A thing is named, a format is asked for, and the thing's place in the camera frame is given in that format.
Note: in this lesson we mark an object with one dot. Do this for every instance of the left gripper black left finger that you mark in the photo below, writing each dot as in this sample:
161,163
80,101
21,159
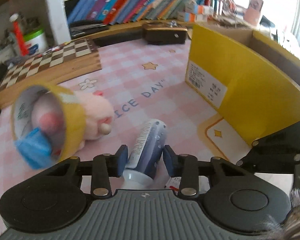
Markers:
105,166

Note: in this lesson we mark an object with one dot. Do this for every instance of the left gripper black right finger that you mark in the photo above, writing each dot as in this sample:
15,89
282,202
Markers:
184,166

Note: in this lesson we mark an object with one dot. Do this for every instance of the blue white spray bottle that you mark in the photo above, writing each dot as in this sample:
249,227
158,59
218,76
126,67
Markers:
141,166

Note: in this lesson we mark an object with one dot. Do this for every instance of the yellow tape roll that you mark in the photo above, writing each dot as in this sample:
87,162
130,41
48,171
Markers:
64,145

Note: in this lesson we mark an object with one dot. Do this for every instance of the pink plush toy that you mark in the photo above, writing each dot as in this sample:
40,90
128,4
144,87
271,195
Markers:
48,116

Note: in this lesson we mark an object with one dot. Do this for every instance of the yellow cardboard box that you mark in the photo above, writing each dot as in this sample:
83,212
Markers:
249,79

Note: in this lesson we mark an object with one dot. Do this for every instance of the pink checkered table mat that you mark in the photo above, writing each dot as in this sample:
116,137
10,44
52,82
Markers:
142,82

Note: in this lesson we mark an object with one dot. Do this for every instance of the wooden chessboard box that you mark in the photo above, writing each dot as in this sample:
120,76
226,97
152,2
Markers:
72,60

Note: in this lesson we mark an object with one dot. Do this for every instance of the black brown case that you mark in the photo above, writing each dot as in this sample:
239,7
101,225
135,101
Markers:
164,33

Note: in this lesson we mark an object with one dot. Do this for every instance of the white green-lidded jar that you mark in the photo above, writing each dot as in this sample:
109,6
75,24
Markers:
36,41

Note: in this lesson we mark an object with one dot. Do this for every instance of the red tassel ornament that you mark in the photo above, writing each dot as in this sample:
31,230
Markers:
19,35

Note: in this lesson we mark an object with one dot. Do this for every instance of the white bookshelf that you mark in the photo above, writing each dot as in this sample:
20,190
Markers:
55,10

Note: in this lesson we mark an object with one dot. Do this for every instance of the row of leaning books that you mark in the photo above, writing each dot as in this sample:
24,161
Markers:
111,12

